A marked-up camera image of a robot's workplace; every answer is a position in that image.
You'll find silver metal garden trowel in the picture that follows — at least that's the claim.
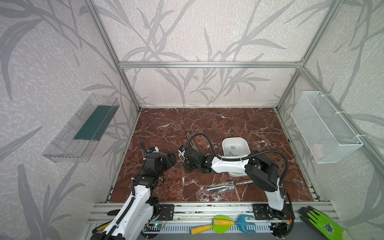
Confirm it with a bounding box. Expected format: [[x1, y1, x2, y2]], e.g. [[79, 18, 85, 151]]
[[206, 179, 254, 193]]

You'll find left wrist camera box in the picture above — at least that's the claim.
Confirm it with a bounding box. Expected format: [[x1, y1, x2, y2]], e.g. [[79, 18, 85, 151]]
[[147, 147, 159, 154]]

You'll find electronics board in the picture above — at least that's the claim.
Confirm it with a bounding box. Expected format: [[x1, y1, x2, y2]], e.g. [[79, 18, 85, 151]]
[[145, 222, 167, 232], [270, 223, 295, 239]]

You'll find blue plastic toy wrench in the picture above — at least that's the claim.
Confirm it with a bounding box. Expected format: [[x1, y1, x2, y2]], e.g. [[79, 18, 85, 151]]
[[235, 215, 256, 234]]

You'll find green black work glove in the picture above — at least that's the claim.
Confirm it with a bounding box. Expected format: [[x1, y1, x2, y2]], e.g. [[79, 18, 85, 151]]
[[299, 206, 353, 240]]

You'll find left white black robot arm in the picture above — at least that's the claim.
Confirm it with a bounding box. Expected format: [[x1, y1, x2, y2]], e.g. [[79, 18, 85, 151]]
[[91, 151, 177, 240]]

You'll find white rectangular staple tray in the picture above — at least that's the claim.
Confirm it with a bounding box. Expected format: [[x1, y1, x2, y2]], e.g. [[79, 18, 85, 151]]
[[222, 137, 251, 177]]

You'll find yellow green toy tool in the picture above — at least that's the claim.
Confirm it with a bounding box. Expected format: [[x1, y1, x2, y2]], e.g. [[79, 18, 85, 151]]
[[190, 215, 235, 236]]

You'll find pink item in basket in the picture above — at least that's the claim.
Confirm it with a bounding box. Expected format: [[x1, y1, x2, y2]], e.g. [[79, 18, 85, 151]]
[[311, 143, 325, 160]]

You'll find yellow work glove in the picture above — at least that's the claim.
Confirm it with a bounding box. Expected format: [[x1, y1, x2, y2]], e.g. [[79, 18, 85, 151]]
[[91, 210, 120, 238]]

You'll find right electronics board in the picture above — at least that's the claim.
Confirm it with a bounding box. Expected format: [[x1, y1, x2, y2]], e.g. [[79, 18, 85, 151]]
[[270, 223, 295, 239]]

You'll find white wire mesh basket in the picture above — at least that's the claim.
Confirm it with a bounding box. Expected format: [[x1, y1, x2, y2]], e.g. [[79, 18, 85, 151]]
[[291, 91, 364, 164]]

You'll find left electronics board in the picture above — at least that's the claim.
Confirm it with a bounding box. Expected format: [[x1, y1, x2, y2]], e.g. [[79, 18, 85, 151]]
[[145, 222, 167, 232]]

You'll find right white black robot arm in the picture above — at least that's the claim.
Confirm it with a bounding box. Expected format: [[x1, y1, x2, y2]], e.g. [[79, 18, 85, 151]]
[[179, 146, 289, 212]]

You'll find clear acrylic wall shelf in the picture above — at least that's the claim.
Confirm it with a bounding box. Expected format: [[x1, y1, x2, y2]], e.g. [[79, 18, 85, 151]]
[[42, 94, 120, 163]]

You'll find right black corrugated cable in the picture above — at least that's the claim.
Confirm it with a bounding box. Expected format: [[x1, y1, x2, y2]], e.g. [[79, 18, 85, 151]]
[[185, 132, 290, 187]]

